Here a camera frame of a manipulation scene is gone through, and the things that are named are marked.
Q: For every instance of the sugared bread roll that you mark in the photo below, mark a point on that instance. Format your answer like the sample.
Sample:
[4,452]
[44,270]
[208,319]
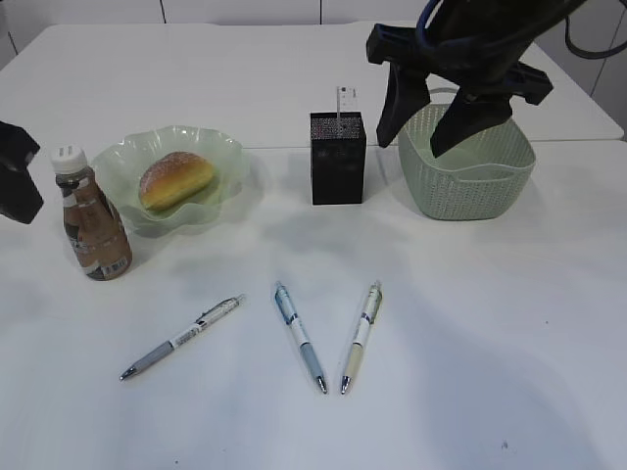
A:
[174,178]

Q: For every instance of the green plastic basket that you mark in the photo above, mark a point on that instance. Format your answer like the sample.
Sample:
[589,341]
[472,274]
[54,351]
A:
[478,179]

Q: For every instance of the brown coffee drink bottle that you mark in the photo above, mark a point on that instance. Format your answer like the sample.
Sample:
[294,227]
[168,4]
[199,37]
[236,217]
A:
[92,224]

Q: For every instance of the transparent plastic ruler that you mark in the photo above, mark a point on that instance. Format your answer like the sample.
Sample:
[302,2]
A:
[346,100]

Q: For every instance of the green wavy glass plate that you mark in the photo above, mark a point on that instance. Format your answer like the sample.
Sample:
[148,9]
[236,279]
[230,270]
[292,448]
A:
[119,169]

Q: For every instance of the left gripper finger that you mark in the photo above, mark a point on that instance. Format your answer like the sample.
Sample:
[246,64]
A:
[20,199]

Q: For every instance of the cream grip pen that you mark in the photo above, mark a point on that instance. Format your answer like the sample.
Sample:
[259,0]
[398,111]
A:
[370,308]

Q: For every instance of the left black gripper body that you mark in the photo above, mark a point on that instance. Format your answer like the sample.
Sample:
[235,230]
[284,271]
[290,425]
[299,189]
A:
[17,147]

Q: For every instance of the blue grip pen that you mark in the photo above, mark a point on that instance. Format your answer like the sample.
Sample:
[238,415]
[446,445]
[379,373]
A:
[294,322]

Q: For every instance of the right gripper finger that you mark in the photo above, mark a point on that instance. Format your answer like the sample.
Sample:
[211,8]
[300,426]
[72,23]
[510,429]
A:
[407,93]
[466,116]

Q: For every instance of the grey grip pen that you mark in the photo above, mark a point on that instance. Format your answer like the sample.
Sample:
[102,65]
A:
[207,319]

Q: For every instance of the black mesh pen holder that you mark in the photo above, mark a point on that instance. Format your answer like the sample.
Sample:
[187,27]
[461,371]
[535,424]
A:
[338,144]

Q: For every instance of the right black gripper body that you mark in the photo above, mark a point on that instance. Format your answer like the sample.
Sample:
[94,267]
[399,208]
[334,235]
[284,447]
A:
[476,45]

